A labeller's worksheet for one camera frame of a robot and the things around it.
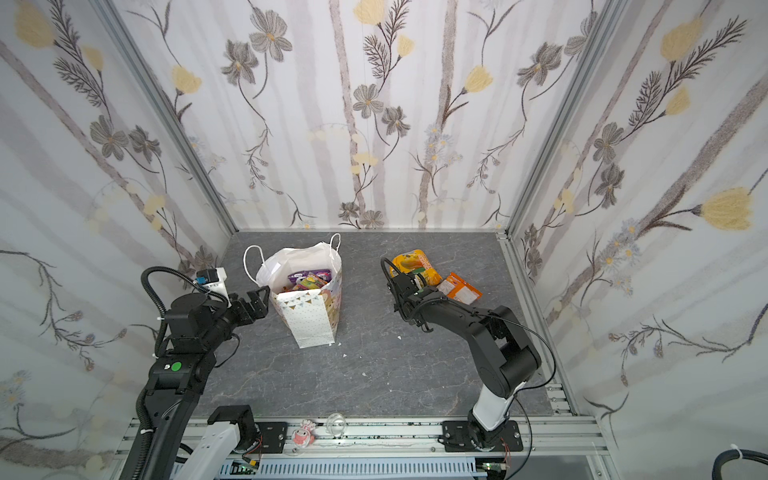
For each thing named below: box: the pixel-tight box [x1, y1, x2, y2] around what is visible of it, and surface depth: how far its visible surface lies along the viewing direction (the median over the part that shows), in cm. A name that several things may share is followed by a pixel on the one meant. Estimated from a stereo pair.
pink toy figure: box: [292, 419, 316, 449], surface depth 74 cm
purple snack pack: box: [288, 269, 332, 285], surface depth 92 cm
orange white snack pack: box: [436, 272, 483, 305], surface depth 103 cm
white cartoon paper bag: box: [244, 233, 343, 349], surface depth 83 cm
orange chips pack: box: [292, 277, 328, 291], surface depth 89 cm
